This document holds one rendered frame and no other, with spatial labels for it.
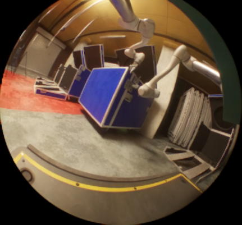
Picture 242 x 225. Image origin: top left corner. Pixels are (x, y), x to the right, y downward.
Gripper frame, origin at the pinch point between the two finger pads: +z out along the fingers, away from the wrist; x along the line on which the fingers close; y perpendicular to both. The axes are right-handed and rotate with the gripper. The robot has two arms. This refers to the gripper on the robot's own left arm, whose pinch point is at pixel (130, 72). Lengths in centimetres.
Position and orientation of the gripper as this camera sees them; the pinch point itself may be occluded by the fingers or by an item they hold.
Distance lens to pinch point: 105.5
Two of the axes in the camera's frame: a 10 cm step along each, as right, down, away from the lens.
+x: 6.8, 3.3, -6.6
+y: -5.3, -4.1, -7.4
